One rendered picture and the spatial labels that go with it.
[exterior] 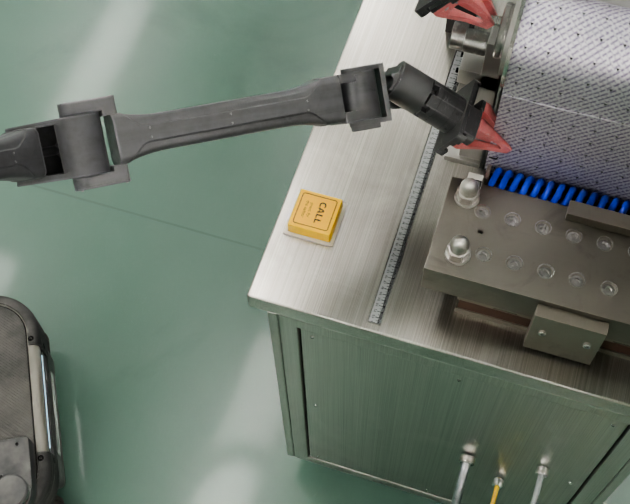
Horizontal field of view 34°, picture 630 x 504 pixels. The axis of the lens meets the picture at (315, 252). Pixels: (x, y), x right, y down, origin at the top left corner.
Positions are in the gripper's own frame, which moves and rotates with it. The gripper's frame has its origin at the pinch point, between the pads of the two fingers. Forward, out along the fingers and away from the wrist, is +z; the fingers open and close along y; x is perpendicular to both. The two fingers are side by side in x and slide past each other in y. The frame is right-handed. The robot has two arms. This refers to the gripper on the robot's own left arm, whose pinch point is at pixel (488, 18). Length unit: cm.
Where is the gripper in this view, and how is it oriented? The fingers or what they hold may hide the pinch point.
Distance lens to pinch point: 143.3
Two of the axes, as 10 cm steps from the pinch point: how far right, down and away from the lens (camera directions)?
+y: -3.4, 8.1, -4.8
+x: 5.6, -2.4, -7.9
